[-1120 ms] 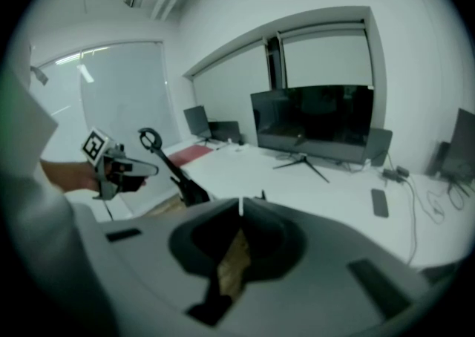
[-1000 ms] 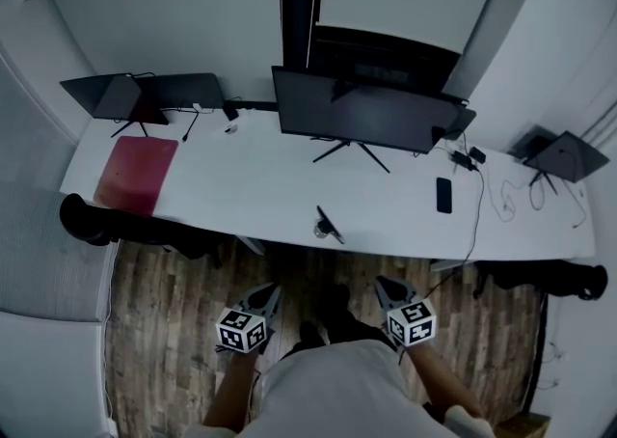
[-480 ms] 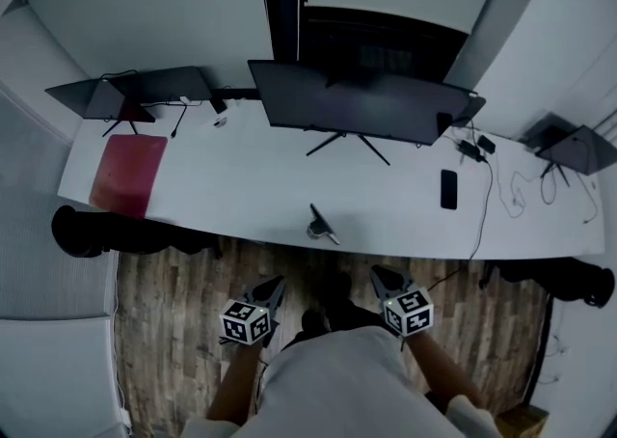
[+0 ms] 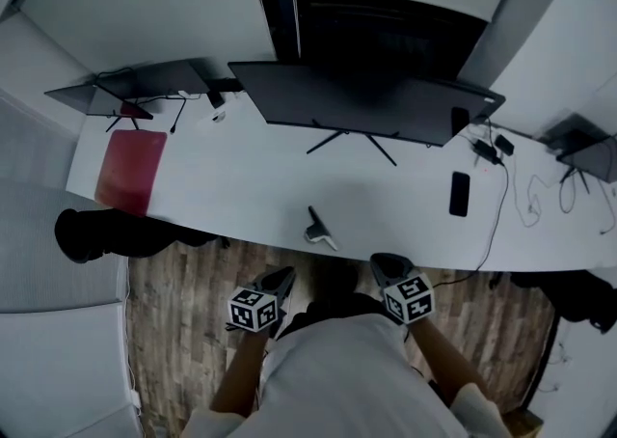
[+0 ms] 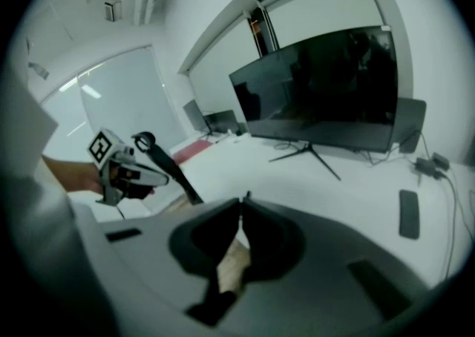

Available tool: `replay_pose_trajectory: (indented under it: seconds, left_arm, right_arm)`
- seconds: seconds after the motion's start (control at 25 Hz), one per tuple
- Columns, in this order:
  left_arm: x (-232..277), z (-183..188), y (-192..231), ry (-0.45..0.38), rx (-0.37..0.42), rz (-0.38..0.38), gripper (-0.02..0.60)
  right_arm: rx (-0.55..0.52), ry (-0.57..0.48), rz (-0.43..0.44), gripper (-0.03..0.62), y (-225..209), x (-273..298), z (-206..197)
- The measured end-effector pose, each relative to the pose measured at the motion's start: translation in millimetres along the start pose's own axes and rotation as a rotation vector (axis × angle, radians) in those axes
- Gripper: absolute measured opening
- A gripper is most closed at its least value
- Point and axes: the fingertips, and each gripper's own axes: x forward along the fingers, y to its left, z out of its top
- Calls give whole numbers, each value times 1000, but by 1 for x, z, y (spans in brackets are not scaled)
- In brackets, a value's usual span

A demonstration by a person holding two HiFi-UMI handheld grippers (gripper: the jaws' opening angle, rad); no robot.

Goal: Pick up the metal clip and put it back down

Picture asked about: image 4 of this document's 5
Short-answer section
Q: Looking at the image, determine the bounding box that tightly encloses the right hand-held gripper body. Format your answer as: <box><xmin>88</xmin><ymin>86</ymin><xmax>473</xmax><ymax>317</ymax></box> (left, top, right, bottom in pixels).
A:
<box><xmin>383</xmin><ymin>270</ymin><xmax>436</xmax><ymax>326</ymax></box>

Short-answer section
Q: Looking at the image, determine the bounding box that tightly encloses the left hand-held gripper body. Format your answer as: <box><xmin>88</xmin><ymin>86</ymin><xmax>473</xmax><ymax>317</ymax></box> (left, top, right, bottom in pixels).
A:
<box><xmin>227</xmin><ymin>283</ymin><xmax>291</xmax><ymax>340</ymax></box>

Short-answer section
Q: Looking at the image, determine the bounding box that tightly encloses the small phone stand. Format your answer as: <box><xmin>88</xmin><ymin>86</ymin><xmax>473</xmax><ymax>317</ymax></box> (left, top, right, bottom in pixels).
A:
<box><xmin>303</xmin><ymin>205</ymin><xmax>340</xmax><ymax>253</ymax></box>

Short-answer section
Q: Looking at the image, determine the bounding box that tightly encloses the person's left forearm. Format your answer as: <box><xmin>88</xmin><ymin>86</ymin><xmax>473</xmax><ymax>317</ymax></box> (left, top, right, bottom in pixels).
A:
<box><xmin>210</xmin><ymin>327</ymin><xmax>271</xmax><ymax>421</ymax></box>

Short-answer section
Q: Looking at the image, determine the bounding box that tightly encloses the person's right forearm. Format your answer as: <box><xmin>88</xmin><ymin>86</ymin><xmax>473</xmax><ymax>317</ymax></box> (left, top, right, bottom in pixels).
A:
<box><xmin>407</xmin><ymin>317</ymin><xmax>488</xmax><ymax>408</ymax></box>

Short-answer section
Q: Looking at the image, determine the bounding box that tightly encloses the black smartphone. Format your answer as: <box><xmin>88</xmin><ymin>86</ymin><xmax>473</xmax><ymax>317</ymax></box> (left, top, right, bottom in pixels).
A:
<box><xmin>448</xmin><ymin>171</ymin><xmax>471</xmax><ymax>219</ymax></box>

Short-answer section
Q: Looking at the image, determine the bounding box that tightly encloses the person's light shirt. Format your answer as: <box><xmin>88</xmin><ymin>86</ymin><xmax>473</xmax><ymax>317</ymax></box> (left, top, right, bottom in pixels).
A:
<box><xmin>180</xmin><ymin>313</ymin><xmax>512</xmax><ymax>438</ymax></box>

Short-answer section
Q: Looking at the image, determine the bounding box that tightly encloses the black office chair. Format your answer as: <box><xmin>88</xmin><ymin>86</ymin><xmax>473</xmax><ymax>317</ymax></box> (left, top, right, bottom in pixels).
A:
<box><xmin>489</xmin><ymin>269</ymin><xmax>617</xmax><ymax>334</ymax></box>
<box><xmin>54</xmin><ymin>207</ymin><xmax>232</xmax><ymax>264</ymax></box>

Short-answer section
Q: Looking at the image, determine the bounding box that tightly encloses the large black monitor on stand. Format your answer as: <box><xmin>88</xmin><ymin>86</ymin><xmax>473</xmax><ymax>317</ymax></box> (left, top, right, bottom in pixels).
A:
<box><xmin>227</xmin><ymin>61</ymin><xmax>483</xmax><ymax>167</ymax></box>

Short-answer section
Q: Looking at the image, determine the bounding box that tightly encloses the cardboard box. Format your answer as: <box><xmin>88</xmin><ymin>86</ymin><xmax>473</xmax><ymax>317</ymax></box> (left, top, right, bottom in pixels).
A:
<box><xmin>500</xmin><ymin>406</ymin><xmax>546</xmax><ymax>438</ymax></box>

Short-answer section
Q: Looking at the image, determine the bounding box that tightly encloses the red desk mat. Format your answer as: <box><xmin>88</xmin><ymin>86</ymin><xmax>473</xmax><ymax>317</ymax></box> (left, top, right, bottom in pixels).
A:
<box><xmin>94</xmin><ymin>129</ymin><xmax>169</xmax><ymax>219</ymax></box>

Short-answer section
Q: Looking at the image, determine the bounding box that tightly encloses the black angled monitor on tripod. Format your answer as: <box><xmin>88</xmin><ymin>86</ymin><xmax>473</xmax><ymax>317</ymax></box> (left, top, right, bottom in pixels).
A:
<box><xmin>538</xmin><ymin>112</ymin><xmax>617</xmax><ymax>194</ymax></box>

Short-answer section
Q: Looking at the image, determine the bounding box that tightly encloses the dark window glass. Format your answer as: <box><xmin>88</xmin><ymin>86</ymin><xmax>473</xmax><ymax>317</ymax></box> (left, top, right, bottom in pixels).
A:
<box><xmin>243</xmin><ymin>0</ymin><xmax>488</xmax><ymax>83</ymax></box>

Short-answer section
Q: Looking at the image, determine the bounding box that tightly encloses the dark flat monitor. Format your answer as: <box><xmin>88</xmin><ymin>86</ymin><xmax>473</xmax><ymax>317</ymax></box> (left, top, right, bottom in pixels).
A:
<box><xmin>94</xmin><ymin>58</ymin><xmax>212</xmax><ymax>102</ymax></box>

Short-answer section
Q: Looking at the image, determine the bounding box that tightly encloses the wide grey roller blind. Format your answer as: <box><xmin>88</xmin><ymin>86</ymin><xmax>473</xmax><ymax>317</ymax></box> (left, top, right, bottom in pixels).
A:
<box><xmin>18</xmin><ymin>0</ymin><xmax>279</xmax><ymax>90</ymax></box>

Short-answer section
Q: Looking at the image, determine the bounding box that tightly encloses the long black cable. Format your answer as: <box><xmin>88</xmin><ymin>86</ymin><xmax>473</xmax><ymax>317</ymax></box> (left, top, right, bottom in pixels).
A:
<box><xmin>431</xmin><ymin>155</ymin><xmax>511</xmax><ymax>288</ymax></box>

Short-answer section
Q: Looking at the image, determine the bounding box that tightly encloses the white floor cord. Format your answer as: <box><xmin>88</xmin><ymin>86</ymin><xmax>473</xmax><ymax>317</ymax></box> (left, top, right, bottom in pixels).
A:
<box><xmin>123</xmin><ymin>257</ymin><xmax>144</xmax><ymax>418</ymax></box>

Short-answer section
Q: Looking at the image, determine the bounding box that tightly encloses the thin white cable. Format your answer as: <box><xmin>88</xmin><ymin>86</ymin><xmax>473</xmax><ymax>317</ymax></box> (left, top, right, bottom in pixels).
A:
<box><xmin>511</xmin><ymin>155</ymin><xmax>546</xmax><ymax>229</ymax></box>

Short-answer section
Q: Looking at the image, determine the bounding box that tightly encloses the looped black cable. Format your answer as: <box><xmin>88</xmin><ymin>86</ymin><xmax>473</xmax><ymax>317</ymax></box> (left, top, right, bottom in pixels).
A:
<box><xmin>558</xmin><ymin>168</ymin><xmax>617</xmax><ymax>235</ymax></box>

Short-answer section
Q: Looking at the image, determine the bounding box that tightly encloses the short black cable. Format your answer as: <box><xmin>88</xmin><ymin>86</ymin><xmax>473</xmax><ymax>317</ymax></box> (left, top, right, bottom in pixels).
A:
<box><xmin>169</xmin><ymin>96</ymin><xmax>188</xmax><ymax>134</ymax></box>

